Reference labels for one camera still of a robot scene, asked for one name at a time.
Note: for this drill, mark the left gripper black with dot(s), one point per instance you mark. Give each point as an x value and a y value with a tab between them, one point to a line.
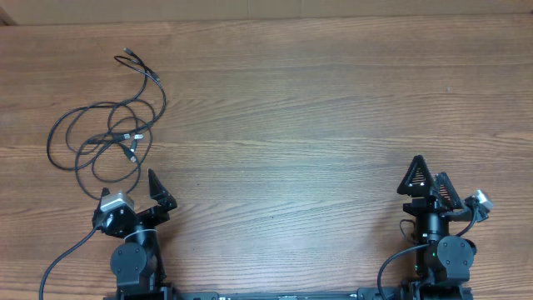
156	215

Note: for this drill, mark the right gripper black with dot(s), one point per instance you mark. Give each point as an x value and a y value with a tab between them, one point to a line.
434	203

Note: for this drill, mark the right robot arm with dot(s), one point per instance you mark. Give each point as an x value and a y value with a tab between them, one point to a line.
443	256

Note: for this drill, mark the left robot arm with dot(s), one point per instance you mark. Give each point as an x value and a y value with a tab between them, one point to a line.
137	263

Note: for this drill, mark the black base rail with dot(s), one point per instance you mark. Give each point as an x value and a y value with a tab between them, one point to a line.
363	293

